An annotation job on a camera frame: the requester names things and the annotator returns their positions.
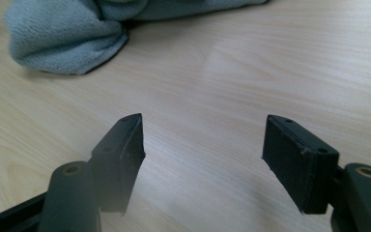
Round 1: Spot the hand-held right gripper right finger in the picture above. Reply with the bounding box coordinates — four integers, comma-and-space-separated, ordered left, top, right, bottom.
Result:
261, 114, 340, 216

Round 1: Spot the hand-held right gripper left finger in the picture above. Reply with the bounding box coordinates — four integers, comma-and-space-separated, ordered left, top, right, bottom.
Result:
90, 112, 147, 216

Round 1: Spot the light blue towel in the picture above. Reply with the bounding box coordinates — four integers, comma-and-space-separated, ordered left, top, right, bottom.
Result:
4, 0, 271, 76

